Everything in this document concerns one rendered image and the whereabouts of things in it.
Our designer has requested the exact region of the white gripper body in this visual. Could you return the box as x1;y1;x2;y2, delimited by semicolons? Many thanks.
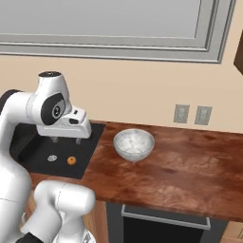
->
35;120;93;140

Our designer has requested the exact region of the orange tangerine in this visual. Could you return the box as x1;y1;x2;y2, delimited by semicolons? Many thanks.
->
66;156;78;166

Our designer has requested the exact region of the white glass bowl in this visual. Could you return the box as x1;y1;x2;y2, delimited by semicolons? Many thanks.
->
113;128;156;162

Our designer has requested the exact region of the light wood cabinet front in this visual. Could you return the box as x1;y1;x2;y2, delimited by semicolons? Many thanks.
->
219;220;243;243

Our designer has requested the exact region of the grey framed window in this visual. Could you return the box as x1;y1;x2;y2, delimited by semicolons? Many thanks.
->
0;0;237;65

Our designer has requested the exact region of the grey wall socket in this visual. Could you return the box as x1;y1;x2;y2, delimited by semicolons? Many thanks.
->
173;103;191;124

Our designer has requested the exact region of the silver dishwasher handle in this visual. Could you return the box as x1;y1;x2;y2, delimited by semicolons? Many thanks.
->
121;204;212;231

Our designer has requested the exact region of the grey wall switch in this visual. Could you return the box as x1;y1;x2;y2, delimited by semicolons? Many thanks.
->
194;105;214;126

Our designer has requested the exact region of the brown wall cabinet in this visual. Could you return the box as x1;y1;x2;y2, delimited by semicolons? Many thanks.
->
233;37;243;76

